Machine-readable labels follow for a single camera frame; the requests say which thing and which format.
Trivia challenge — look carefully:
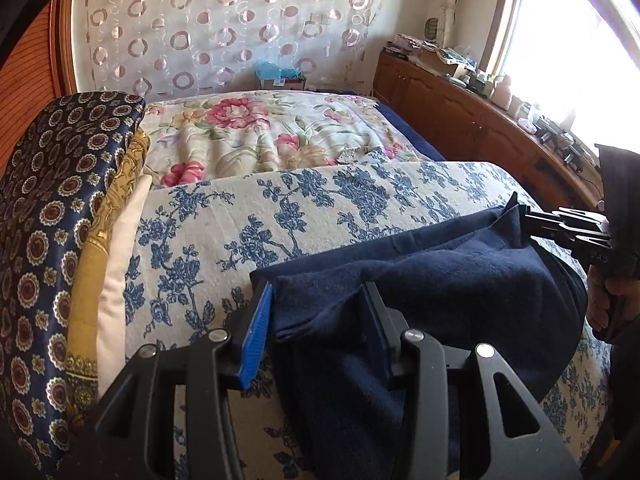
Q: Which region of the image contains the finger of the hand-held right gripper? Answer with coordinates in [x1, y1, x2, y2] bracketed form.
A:
[550, 226, 613, 253]
[521, 205, 608, 228]

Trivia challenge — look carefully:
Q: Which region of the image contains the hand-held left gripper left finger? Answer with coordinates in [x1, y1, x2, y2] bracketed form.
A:
[65, 280, 273, 480]

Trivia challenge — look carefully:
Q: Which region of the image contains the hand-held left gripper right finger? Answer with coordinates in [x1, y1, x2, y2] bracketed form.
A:
[360, 280, 583, 480]

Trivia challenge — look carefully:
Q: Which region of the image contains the navy t-shirt with orange print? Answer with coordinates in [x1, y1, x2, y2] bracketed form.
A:
[250, 192, 588, 480]

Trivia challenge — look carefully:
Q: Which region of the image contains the person's right hand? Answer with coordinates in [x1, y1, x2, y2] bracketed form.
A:
[586, 266, 627, 343]

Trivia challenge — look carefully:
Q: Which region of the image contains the clutter of small bottles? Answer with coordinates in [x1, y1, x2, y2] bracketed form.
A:
[450, 72, 601, 171]

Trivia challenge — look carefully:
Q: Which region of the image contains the blue floral white bedspread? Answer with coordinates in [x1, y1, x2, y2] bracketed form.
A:
[122, 152, 613, 480]

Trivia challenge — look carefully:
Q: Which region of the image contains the person's dark clothing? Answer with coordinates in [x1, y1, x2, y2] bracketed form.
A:
[582, 320, 640, 480]

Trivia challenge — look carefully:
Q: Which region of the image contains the white pillow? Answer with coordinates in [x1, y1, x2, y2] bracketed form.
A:
[97, 175, 153, 386]

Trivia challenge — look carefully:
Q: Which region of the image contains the wooden sideboard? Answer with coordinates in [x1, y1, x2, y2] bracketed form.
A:
[374, 50, 608, 211]

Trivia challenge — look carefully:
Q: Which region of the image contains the floral bedspread bed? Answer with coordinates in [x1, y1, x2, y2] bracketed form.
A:
[372, 102, 446, 163]

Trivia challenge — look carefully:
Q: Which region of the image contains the yellow patterned pillow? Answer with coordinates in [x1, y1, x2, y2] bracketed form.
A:
[65, 127, 151, 436]

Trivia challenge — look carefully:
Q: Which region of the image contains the pink floral quilt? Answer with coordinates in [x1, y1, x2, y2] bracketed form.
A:
[135, 90, 401, 188]

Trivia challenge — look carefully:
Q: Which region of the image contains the stack of papers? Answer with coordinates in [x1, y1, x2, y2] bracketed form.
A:
[382, 32, 476, 78]

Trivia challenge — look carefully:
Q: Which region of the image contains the navy medallion patterned pillow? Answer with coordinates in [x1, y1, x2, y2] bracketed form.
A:
[0, 91, 146, 480]

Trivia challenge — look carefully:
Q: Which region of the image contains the cardboard box with blue cloth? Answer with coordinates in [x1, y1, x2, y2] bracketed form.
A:
[255, 60, 307, 92]

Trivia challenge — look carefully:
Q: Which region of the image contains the sheer curtain with circles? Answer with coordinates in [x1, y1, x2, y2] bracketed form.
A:
[75, 0, 401, 98]

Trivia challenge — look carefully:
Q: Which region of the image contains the wooden louvered wardrobe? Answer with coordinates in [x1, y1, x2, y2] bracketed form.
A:
[0, 0, 81, 171]

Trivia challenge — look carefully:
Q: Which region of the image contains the window with wooden frame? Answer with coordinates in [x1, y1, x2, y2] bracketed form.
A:
[480, 0, 640, 161]

